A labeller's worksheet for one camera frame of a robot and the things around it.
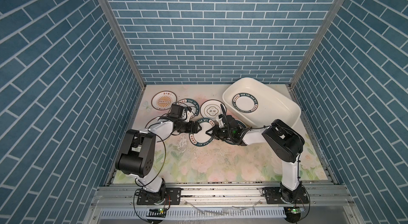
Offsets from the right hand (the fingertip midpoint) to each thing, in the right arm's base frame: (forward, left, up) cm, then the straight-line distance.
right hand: (206, 133), depth 91 cm
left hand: (+3, +5, +1) cm, 5 cm away
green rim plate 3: (+29, -25, -4) cm, 38 cm away
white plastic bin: (+26, -43, -1) cm, 50 cm away
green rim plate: (+23, +13, -3) cm, 26 cm away
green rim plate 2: (-2, +2, -2) cm, 4 cm away
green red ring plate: (+10, -21, -3) cm, 24 cm away
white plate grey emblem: (+20, -1, -2) cm, 20 cm away
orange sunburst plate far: (+25, +33, -3) cm, 42 cm away
